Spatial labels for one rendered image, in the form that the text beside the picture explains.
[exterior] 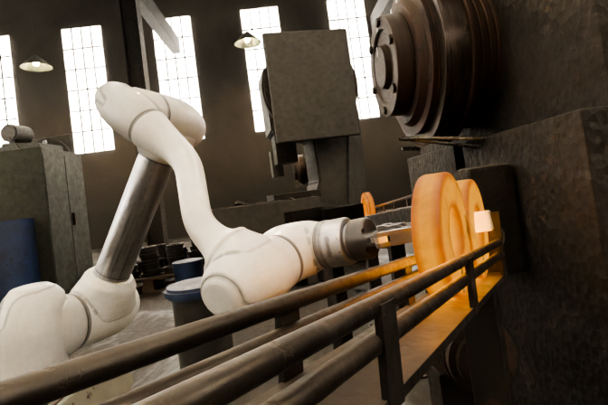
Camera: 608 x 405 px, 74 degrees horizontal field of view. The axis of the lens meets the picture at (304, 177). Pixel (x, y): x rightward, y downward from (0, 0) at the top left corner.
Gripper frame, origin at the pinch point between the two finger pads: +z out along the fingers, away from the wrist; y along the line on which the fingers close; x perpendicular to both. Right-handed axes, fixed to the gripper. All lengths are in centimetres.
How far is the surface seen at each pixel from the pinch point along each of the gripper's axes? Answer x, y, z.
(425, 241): 1.2, 22.9, 0.0
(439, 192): 6.1, 20.4, 2.0
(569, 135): 10.7, -17.1, 16.4
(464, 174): 7.9, -27.1, -3.8
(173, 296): -19, -53, -140
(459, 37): 39, -32, 1
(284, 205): 14, -217, -187
